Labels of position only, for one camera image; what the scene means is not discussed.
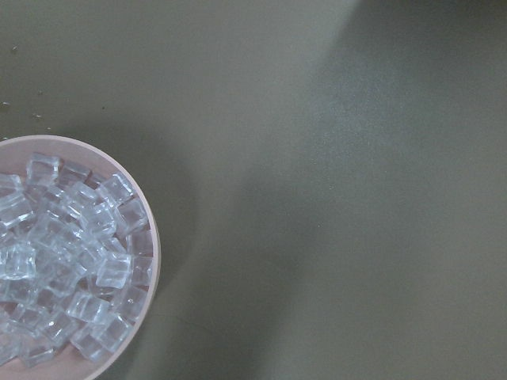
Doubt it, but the pink bowl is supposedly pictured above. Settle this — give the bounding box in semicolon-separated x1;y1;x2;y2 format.
1;135;161;379

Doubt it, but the clear ice cubes pile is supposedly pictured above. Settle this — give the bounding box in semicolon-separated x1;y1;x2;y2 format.
1;153;153;367

